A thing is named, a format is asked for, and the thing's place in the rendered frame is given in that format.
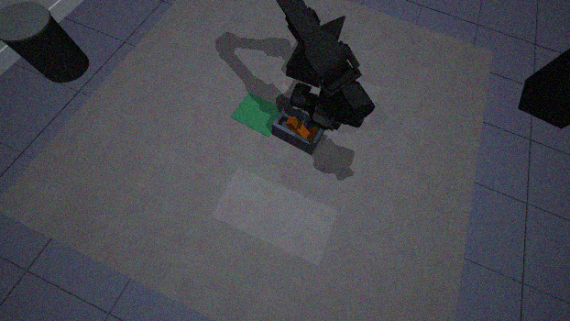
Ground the orange l-shaped part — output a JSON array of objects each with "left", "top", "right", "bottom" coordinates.
[{"left": 285, "top": 116, "right": 318, "bottom": 141}]

